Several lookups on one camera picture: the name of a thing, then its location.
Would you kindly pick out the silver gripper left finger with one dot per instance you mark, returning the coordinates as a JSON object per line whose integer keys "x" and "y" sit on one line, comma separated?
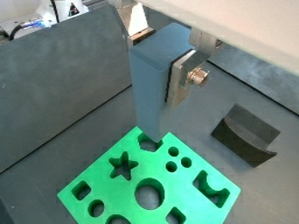
{"x": 138, "y": 29}

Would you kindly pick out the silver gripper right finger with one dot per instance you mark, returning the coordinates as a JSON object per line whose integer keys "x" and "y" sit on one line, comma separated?
{"x": 187, "y": 67}

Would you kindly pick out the blue-grey rectangular block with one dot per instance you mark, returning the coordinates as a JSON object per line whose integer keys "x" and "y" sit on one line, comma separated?
{"x": 151, "y": 58}

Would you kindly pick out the black curved arch piece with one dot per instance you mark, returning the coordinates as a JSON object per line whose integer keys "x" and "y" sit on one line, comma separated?
{"x": 246, "y": 135}

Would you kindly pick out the green shape sorter board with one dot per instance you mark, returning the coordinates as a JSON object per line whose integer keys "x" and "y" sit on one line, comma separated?
{"x": 144, "y": 186}

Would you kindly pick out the white robot base with cable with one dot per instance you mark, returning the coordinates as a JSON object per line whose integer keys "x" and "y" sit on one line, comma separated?
{"x": 24, "y": 16}

